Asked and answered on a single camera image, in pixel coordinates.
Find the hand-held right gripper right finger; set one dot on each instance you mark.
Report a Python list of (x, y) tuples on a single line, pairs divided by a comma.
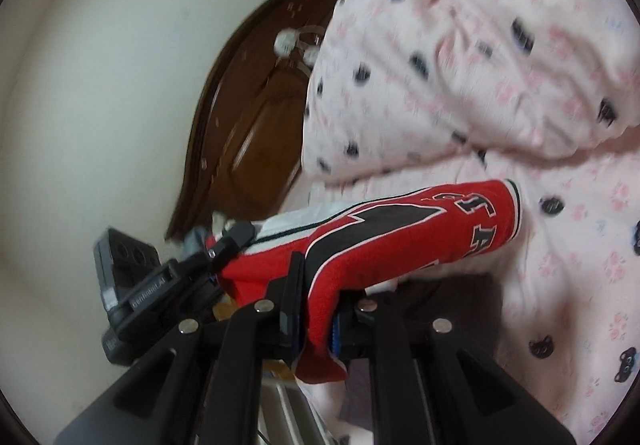
[(336, 336)]

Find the pink cat print quilt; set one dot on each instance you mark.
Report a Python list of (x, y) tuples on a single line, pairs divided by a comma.
[(450, 50)]

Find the red basketball jersey dress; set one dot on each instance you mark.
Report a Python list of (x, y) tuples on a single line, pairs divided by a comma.
[(400, 230)]

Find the floral bed sheet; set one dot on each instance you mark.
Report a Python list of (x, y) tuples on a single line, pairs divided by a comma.
[(575, 275)]

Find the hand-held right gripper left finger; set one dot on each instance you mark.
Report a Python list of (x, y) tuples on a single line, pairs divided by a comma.
[(280, 305)]

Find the brown wooden headboard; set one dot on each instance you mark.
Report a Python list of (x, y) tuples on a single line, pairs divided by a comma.
[(250, 125)]

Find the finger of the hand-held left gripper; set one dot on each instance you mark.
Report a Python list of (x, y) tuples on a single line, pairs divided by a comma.
[(232, 242)]

